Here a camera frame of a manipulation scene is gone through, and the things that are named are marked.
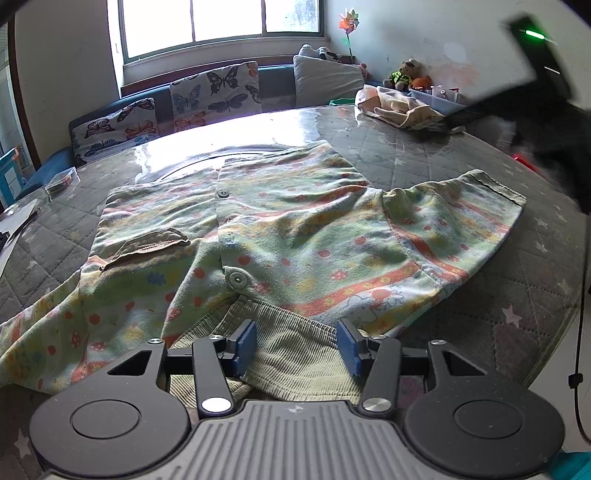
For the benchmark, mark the butterfly cushion near window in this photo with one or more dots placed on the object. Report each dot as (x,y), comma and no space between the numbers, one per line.
(216,95)

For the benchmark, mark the beige cloth pile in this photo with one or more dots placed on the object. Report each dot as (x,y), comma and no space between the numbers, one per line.
(394,108)

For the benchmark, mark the white paper sheet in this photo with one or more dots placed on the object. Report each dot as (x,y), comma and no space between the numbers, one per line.
(12,227)

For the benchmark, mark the grey plain cushion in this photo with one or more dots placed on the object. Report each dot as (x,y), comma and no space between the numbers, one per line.
(319,81)

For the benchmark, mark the orange plush toy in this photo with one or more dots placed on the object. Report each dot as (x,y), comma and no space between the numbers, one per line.
(423,84)

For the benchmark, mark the green patterned child shirt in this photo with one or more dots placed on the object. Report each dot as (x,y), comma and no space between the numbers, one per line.
(296,240)

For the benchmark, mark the teddy bear toy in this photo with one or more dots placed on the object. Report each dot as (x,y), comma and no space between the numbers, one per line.
(402,78)

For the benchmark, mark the clear plastic storage box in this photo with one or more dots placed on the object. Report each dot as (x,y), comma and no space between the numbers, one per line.
(438,102)

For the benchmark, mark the colourful pinwheel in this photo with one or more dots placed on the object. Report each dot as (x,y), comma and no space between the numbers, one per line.
(348,23)

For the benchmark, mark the window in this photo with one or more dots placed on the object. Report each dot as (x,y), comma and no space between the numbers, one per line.
(152,27)

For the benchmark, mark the butterfly cushion far left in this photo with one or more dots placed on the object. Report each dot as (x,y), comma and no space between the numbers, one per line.
(111,133)

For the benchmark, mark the small transparent card box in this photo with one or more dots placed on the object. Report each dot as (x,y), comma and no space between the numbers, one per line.
(62,182)

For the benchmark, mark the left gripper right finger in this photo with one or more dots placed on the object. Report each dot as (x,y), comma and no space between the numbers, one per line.
(377,363)

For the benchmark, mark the quilted grey table cover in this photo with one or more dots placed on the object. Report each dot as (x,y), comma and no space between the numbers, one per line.
(511,315)

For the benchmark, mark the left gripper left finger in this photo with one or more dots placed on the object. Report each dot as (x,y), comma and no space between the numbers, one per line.
(215,359)

